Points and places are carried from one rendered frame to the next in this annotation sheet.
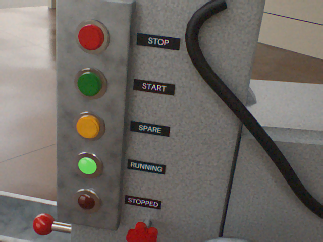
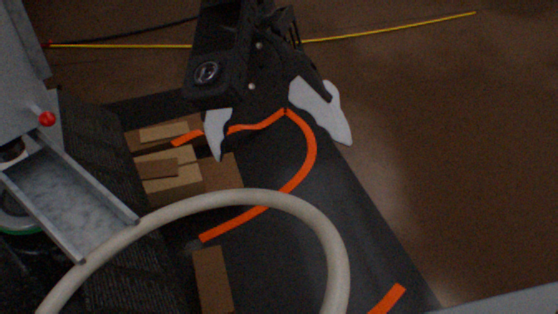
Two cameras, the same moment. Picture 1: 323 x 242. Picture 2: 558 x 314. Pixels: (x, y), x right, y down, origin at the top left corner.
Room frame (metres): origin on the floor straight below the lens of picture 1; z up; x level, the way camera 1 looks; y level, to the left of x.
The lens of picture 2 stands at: (0.80, 0.96, 1.79)
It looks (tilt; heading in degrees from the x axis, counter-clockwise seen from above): 46 degrees down; 217
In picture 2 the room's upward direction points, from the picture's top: straight up
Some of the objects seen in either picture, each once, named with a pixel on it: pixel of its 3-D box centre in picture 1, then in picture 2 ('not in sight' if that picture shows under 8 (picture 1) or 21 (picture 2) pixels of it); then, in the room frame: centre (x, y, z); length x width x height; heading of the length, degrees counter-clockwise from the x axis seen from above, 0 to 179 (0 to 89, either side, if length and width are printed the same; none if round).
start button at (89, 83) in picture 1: (90, 83); not in sight; (0.43, 0.08, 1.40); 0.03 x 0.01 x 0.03; 84
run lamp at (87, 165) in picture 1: (88, 165); not in sight; (0.44, 0.08, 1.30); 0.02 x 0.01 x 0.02; 84
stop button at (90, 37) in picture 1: (91, 37); not in sight; (0.43, 0.08, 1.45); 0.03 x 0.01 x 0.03; 84
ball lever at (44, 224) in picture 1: (58, 227); (41, 114); (0.50, 0.13, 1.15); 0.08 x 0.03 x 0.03; 84
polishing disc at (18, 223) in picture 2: not in sight; (32, 194); (0.56, 0.00, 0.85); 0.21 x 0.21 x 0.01
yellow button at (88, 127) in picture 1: (88, 126); not in sight; (0.43, 0.08, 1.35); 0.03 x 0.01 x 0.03; 84
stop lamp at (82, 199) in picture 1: (87, 200); not in sight; (0.44, 0.08, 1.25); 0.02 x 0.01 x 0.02; 84
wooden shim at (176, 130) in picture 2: not in sight; (164, 132); (-0.29, -0.59, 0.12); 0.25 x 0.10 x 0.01; 144
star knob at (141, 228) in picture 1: (144, 230); not in sight; (0.43, 0.01, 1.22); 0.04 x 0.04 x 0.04; 84
